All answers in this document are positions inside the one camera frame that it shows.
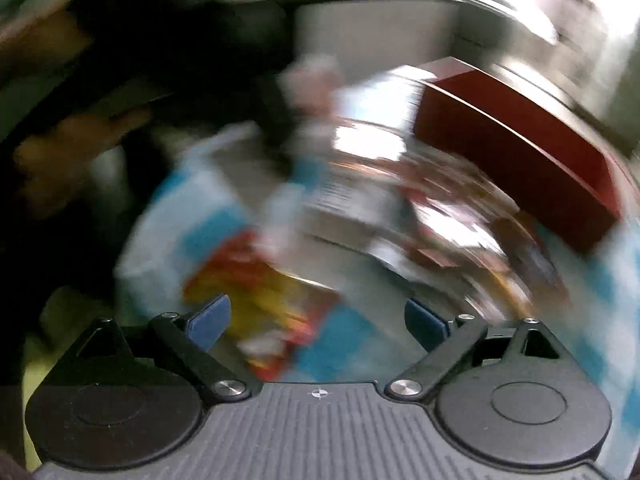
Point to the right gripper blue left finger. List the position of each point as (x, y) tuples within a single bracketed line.
[(204, 328)]

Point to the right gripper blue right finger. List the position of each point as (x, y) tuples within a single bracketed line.
[(427, 328)]

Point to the blue white checkered tablecloth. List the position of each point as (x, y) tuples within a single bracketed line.
[(382, 217)]

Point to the red cardboard box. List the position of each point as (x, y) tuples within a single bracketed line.
[(549, 169)]

